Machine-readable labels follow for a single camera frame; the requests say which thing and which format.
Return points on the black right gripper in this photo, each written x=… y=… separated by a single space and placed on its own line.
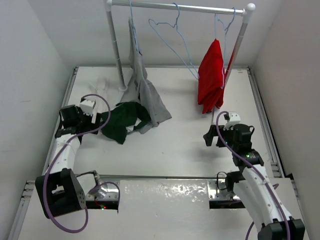
x=208 y=136

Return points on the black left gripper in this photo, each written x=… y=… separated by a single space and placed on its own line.
x=90 y=125

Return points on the green and white t shirt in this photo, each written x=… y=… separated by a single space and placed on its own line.
x=124 y=116

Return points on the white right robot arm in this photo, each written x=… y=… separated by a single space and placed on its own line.
x=252 y=185

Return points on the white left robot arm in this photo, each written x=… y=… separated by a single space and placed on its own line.
x=64 y=192

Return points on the red t shirt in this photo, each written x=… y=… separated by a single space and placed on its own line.
x=211 y=79

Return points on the grey t shirt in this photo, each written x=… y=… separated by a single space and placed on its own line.
x=141 y=90

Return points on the silver clothes rack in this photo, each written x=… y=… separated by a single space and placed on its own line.
x=245 y=13

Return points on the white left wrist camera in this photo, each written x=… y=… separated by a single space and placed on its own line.
x=88 y=107

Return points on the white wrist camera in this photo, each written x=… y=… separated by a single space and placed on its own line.
x=88 y=107
x=232 y=118

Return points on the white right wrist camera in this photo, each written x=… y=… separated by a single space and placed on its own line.
x=232 y=118

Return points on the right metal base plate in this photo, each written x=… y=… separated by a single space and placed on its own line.
x=217 y=190

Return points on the metal base plate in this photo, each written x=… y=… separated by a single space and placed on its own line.
x=106 y=189
x=217 y=190

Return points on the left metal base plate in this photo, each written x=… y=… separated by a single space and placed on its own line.
x=106 y=189

